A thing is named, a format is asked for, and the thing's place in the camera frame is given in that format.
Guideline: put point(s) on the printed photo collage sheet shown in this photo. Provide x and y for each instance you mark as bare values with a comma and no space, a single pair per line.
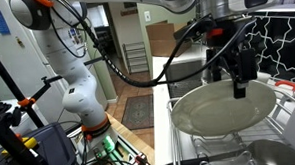
77,36

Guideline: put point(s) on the stainless steel sink basin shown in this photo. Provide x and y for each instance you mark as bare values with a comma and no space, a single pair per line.
183,71

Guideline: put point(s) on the round patterned ceramic plate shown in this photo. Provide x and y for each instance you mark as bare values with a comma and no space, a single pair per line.
208,110

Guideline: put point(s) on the patterned floor rug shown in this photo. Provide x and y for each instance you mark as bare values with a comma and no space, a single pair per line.
138,111

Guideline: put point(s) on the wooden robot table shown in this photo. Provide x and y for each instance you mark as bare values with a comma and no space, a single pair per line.
136,139

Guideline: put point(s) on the black tripod pole orange clamp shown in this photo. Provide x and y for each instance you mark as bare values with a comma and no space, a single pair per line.
7,82

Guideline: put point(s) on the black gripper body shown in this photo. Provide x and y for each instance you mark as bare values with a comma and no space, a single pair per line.
230,35

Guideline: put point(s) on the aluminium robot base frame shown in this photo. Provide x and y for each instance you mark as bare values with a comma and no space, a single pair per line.
124,160

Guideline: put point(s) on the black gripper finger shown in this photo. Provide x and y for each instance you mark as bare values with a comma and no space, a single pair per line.
215,64
245,66

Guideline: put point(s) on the brown cardboard box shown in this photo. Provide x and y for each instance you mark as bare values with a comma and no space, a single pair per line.
159,42

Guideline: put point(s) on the dark plastic storage bin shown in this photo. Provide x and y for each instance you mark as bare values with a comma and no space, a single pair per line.
53,146

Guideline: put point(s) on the small yellow fridge magnet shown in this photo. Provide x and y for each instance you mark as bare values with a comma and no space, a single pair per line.
20,42

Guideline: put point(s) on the white refrigerator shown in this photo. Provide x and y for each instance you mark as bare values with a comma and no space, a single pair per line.
20,64

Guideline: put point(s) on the black camera stand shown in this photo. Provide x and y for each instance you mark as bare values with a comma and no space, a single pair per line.
10,145

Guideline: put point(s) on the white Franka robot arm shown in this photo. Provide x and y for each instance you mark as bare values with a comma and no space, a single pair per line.
77,82

